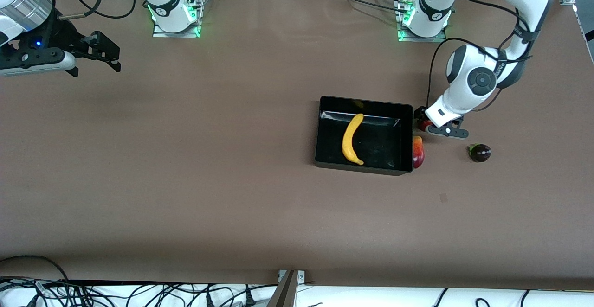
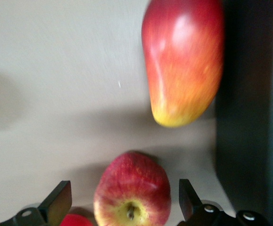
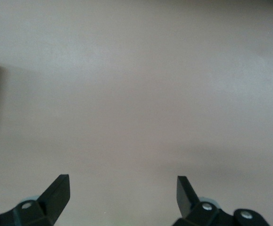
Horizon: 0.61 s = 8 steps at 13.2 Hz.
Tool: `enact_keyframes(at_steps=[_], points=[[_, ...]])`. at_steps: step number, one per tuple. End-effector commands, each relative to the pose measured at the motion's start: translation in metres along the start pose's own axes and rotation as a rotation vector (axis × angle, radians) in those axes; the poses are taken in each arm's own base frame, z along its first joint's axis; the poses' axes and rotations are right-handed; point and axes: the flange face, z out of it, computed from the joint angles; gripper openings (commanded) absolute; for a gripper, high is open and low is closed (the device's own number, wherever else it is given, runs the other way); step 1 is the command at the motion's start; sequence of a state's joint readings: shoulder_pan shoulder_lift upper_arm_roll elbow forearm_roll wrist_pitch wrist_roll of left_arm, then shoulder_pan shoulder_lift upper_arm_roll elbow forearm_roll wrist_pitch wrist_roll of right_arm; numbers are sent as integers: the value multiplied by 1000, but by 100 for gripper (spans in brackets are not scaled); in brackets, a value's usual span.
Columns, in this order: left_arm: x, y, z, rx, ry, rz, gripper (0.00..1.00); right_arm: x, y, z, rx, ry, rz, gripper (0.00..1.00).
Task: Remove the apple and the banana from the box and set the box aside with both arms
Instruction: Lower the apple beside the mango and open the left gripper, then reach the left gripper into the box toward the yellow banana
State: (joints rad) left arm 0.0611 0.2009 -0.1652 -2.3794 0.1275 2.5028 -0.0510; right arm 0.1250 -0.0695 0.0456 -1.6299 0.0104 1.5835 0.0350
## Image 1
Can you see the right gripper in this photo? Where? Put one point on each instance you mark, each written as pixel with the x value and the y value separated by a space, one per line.
pixel 59 35

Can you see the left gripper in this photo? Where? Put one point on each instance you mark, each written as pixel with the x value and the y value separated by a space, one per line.
pixel 420 113

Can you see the red apple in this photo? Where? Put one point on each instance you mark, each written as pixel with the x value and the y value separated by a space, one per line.
pixel 424 124

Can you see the black rectangular plastic box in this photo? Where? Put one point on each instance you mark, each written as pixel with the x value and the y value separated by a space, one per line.
pixel 380 151

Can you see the yellow banana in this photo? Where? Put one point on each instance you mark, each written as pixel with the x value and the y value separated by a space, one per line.
pixel 348 144

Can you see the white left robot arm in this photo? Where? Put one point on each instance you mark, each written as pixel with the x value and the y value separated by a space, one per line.
pixel 480 80

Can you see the red yellow mango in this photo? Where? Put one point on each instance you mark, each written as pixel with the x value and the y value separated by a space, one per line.
pixel 419 154

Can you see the dark purple eggplant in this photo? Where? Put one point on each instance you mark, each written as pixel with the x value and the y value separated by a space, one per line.
pixel 481 153

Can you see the brown table cover sheet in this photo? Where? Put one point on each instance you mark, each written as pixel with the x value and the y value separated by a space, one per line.
pixel 232 214

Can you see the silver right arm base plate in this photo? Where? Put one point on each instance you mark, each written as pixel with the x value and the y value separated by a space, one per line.
pixel 160 34

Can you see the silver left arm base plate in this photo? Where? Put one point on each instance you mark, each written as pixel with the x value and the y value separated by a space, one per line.
pixel 436 40

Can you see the silver corner bracket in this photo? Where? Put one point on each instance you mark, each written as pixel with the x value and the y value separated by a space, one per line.
pixel 300 275

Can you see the grey angled metal post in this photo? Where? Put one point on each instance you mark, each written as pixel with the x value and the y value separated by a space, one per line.
pixel 284 295

